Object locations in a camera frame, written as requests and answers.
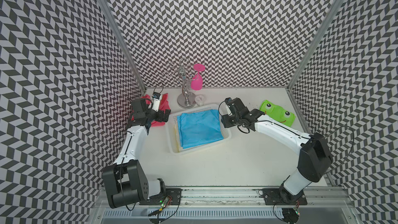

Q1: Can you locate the pink bunny raincoat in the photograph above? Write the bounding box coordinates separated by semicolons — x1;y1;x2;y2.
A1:
127;92;171;129

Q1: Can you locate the green frog raincoat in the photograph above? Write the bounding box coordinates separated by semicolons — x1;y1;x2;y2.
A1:
259;100;295;127

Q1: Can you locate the blue raincoat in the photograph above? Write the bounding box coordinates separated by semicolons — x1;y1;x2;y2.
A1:
177;110;223;149

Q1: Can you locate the white plastic basket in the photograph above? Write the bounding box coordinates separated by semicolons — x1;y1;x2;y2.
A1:
165;104;232;155

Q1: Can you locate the yellow raincoat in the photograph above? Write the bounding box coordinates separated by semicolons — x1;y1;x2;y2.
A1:
174;124;182;152

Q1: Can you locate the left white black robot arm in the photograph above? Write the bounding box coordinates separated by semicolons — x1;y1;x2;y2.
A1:
102;98;171;208

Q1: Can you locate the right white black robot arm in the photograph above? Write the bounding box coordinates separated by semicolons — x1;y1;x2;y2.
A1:
221;97;333;204

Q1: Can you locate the small clear lidded jar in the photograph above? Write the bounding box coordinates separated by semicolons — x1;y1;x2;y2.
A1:
195;95;205;106

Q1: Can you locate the chrome glass holder stand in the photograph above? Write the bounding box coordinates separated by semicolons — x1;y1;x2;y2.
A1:
162;58;196;109

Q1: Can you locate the pink silicone wine glass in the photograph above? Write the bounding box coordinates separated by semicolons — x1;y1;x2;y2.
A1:
191;64;205;91

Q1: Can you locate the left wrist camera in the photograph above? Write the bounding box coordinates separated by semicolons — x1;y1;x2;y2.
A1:
152;92;162;112

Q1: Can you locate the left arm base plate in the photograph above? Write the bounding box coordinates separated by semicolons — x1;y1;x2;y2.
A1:
140;188;182;206

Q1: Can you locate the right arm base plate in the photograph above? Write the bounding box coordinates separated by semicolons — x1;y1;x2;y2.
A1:
261;188;308;206

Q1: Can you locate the aluminium front rail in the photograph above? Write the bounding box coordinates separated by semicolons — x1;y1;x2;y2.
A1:
93;186;355;209

